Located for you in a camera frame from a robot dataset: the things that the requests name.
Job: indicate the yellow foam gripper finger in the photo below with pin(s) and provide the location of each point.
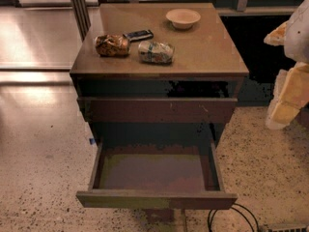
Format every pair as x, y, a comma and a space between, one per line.
290, 94

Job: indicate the beige ceramic bowl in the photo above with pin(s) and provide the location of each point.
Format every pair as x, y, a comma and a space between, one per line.
183, 18

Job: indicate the brown wooden drawer cabinet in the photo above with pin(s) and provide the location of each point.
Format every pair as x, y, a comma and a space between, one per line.
206, 65

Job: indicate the dark blue snack bar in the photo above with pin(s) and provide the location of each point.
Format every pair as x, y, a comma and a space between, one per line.
137, 36

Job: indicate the brown top drawer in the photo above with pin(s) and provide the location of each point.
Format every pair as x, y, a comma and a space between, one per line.
157, 110

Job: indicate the brown drawer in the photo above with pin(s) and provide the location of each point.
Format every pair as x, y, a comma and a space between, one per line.
148, 176
157, 110

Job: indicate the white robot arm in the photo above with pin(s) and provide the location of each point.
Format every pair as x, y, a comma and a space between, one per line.
293, 35

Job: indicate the brown crumpled snack bag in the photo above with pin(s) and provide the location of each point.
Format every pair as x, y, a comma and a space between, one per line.
112, 45

